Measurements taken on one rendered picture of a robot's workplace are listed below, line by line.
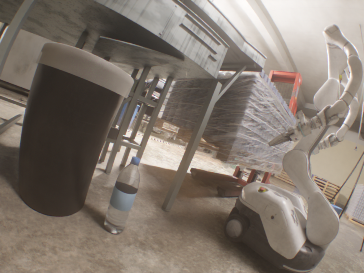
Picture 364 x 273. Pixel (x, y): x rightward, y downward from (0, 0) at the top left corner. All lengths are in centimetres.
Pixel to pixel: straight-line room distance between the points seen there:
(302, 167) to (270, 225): 36
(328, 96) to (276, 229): 79
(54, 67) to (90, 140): 26
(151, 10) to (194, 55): 30
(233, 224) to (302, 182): 44
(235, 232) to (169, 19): 111
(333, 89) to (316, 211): 69
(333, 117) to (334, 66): 49
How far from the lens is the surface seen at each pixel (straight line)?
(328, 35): 120
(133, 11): 74
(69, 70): 52
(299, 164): 101
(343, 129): 136
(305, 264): 94
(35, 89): 61
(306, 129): 90
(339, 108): 91
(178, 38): 81
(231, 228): 100
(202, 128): 93
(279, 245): 89
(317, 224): 99
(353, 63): 103
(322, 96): 112
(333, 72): 126
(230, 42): 106
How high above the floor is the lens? 48
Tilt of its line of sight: 2 degrees down
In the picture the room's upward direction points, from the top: 22 degrees clockwise
